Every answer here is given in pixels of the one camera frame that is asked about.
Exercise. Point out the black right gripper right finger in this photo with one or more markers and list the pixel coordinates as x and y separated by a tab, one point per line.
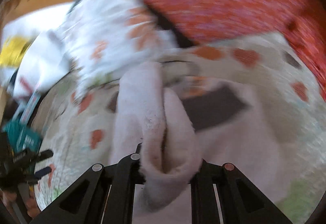
223	194

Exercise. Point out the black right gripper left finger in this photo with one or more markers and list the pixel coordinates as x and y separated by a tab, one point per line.
100	195

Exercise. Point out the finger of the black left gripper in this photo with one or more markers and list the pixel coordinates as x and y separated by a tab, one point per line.
43	172
43	155

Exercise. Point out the white garment with grey band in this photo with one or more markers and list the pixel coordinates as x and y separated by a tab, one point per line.
176	133

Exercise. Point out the green printed package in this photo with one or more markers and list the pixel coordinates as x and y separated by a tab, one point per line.
21	136

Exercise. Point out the quilted heart pattern bedspread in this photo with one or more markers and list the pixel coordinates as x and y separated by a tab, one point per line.
82	135

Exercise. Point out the colourful shapes box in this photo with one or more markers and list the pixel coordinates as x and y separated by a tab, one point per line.
27	111

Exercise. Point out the white paper bag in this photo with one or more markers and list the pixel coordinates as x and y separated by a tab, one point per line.
43	65

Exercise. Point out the white floral leaf pillow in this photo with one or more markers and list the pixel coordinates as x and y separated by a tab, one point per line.
105	37

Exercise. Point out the red floral patterned cloth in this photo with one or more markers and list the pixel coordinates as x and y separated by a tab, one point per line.
302	22

